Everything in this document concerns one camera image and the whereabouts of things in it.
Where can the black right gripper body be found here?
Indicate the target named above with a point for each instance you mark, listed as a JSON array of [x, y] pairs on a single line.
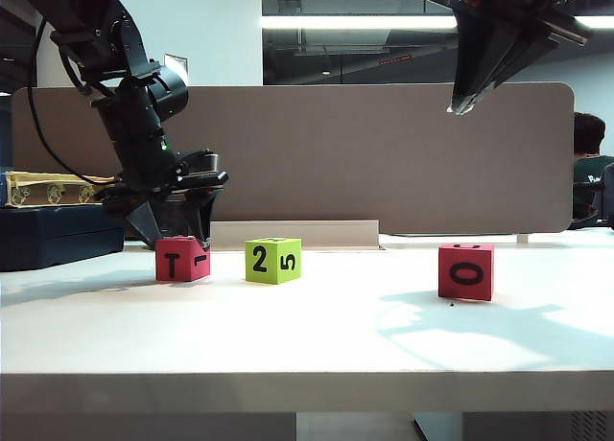
[[508, 0]]

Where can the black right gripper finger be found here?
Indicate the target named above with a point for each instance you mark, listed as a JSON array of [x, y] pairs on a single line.
[[472, 53], [513, 53]]

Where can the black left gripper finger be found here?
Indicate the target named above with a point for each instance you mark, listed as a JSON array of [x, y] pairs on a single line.
[[201, 215], [146, 225]]

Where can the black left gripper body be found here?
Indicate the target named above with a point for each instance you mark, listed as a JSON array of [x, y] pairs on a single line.
[[144, 196]]

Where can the red foam block T Y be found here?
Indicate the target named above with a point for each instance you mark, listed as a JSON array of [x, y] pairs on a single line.
[[177, 263]]

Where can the green foam block 2 H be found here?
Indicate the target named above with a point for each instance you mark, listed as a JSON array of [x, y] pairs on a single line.
[[268, 263]]

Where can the red foam block O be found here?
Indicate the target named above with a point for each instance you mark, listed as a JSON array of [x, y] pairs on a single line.
[[463, 273]]

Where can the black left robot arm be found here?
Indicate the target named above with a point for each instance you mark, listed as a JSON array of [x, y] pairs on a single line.
[[129, 110]]

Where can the red led ceiling sign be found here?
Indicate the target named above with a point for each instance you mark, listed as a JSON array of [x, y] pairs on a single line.
[[395, 60]]

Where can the dark blue plastic case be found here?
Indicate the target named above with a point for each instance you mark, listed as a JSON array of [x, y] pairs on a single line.
[[57, 239]]

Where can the yellow brown printed cardboard box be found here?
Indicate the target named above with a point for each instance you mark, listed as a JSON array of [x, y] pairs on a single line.
[[43, 192]]

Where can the seated person dark shirt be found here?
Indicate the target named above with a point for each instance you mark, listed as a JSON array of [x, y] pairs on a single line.
[[590, 172]]

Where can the brown desk divider panel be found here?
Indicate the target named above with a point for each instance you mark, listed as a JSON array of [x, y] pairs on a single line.
[[360, 163]]

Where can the black office chair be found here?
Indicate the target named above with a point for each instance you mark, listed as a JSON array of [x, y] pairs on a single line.
[[609, 192]]

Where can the dark plain under-desk panel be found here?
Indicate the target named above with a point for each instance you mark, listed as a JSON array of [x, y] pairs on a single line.
[[144, 426]]

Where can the grey table leg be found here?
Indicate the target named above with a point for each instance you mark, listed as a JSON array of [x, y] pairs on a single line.
[[439, 426]]

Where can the dark perforated under-desk panel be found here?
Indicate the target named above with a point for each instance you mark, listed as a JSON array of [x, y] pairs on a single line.
[[537, 426]]

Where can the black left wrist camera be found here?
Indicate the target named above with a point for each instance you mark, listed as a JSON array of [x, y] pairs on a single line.
[[201, 162]]

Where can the silver wall switch plate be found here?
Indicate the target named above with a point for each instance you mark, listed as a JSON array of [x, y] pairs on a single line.
[[175, 67]]

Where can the beige divider foot bracket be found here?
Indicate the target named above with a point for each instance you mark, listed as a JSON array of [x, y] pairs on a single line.
[[523, 239]]

